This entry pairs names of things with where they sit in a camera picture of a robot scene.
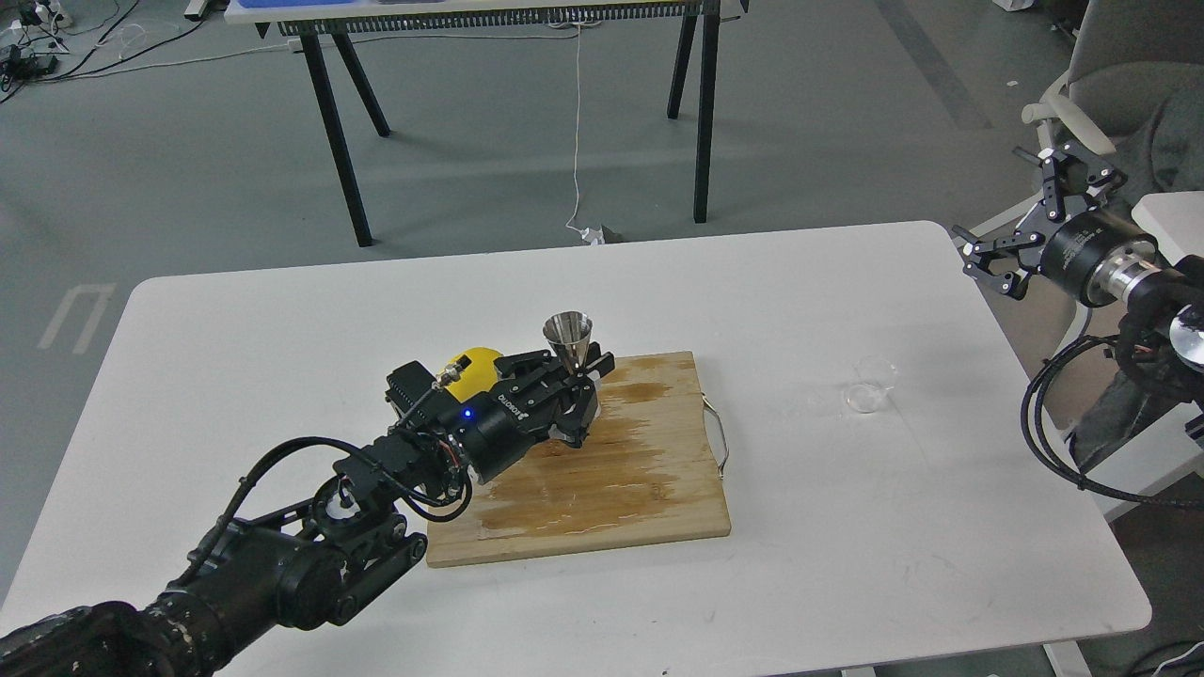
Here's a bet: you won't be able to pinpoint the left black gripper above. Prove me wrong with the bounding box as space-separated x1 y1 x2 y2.
459 351 615 484

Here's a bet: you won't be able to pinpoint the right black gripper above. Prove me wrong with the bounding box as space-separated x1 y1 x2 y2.
952 143 1158 307

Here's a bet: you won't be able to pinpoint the steel double jigger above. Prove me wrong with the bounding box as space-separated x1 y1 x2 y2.
542 311 600 443

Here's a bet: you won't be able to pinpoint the small clear glass cup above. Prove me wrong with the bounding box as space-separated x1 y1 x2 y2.
843 355 899 413

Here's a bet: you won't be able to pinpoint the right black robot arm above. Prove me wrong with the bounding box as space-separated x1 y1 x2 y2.
954 141 1203 512

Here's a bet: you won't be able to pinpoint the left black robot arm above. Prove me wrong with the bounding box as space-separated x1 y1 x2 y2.
2 343 615 676

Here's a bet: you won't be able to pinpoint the yellow lemon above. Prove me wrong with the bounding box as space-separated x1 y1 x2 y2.
439 347 502 402

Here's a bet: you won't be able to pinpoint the wooden cutting board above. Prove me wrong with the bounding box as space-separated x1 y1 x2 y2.
425 351 732 567

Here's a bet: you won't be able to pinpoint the person in grey jacket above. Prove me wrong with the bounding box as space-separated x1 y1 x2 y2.
1069 86 1203 471

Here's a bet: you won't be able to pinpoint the black-legged background table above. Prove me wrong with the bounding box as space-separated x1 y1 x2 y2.
222 1 748 247

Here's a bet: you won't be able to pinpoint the white hanging cable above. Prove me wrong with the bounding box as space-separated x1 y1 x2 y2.
562 23 624 247

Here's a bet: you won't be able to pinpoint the floor cables and power strips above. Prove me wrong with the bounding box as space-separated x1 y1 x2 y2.
0 0 228 95

